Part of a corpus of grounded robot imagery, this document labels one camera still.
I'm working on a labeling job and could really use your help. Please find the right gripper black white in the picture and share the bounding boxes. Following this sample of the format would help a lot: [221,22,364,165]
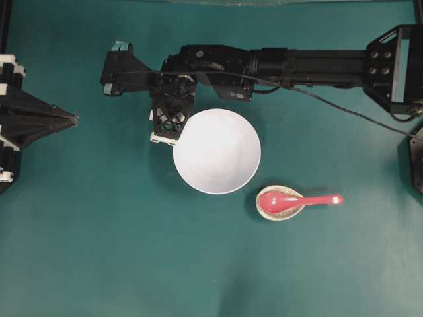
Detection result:
[149,94,195,146]

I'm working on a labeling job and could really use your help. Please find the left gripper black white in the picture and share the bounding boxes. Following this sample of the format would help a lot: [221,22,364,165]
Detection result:
[1,54,79,194]

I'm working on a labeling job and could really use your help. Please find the pink ceramic spoon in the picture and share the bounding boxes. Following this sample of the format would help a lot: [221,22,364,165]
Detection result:
[258,192,344,214]

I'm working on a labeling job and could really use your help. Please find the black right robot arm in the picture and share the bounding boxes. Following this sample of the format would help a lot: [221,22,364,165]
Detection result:
[151,25,422,144]

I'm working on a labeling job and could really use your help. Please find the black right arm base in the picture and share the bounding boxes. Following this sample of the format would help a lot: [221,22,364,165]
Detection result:
[397,137,422,198]

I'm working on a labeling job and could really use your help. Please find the white round bowl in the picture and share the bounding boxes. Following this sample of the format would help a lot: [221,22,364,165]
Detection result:
[173,108,261,195]

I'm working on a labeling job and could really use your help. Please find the speckled ceramic spoon rest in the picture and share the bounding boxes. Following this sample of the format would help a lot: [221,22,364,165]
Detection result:
[255,185,304,221]

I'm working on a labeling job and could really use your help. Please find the black wrist camera teal straps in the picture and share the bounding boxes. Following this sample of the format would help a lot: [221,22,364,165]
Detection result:
[100,41,159,97]

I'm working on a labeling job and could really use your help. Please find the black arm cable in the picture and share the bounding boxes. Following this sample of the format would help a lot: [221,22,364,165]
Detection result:
[112,69,422,139]

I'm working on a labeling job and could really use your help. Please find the black frame rail left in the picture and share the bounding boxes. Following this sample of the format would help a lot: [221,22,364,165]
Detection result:
[0,0,13,54]

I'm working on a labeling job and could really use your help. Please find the black frame rail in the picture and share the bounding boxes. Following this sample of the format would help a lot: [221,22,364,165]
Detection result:
[0,0,13,54]
[412,0,423,25]

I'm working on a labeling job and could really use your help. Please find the black frame rail right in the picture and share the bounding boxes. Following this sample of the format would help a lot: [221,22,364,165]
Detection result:
[412,0,423,25]

